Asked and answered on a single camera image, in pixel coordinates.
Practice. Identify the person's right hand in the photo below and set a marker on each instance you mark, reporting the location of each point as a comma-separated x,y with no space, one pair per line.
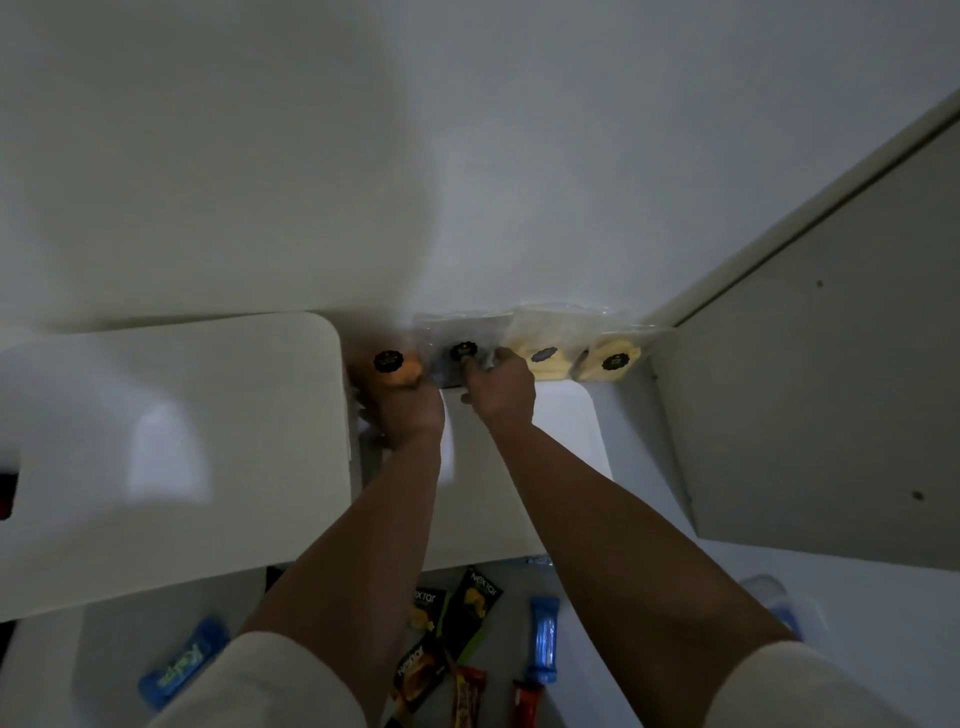
499,390

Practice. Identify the person's left hand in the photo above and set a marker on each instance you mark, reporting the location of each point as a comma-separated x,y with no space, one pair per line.
405,416

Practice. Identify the clear bag of orange snacks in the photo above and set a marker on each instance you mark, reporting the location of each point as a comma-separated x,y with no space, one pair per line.
409,369

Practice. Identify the bag of yellow sticks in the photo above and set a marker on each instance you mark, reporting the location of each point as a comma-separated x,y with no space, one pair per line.
547,367
619,367

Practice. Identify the clear bag of dark snacks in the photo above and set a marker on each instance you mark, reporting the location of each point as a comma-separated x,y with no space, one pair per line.
446,367

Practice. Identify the white bin lid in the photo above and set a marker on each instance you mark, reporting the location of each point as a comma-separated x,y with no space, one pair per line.
480,495

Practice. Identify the cluster of dark candy packets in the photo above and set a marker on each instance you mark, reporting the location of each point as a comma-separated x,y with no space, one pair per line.
472,607

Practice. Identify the white lidded storage box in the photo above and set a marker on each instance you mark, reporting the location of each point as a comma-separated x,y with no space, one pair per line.
187,450

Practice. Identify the long blue candy bar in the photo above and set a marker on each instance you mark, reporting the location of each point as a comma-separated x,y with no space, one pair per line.
541,637

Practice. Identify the red yellow candy bar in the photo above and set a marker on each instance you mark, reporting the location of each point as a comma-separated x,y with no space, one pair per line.
469,697

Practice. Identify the clear plastic container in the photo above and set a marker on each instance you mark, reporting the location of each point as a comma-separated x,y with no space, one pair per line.
757,589

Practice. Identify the blue twist-end candy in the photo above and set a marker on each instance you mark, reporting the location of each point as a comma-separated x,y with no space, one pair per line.
184,664

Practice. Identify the person's left forearm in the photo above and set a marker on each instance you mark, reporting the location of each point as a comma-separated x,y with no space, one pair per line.
352,555

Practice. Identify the person's right forearm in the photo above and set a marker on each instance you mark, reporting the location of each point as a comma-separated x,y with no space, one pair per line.
637,562

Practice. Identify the person's white shirt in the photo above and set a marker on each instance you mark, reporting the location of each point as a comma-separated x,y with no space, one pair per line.
255,690

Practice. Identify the white shelf cabinet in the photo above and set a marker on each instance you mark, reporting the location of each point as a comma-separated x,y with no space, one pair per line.
810,412

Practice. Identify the dark red blanket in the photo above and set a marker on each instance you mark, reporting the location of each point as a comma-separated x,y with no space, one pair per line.
4,496

